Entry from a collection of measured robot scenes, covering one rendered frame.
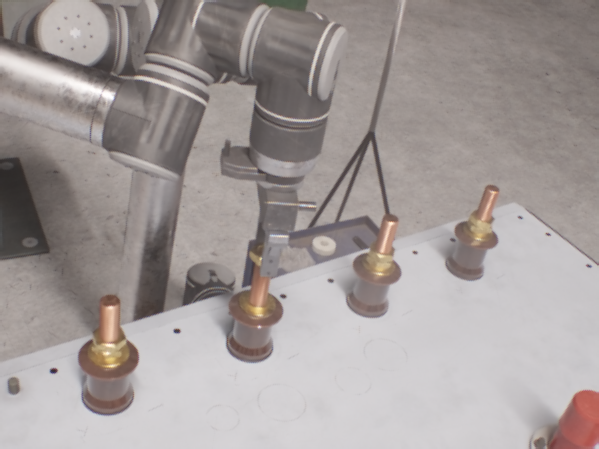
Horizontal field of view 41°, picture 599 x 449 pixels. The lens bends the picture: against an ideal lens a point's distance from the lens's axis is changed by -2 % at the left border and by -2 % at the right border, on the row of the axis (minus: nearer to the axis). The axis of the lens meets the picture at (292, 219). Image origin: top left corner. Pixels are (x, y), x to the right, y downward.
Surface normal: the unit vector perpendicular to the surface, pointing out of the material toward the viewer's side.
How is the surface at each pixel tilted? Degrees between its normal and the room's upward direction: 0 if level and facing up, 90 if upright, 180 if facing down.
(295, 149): 90
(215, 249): 0
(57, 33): 60
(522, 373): 0
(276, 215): 90
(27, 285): 0
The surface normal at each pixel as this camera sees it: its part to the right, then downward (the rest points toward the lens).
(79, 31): 0.44, 0.11
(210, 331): 0.15, -0.80
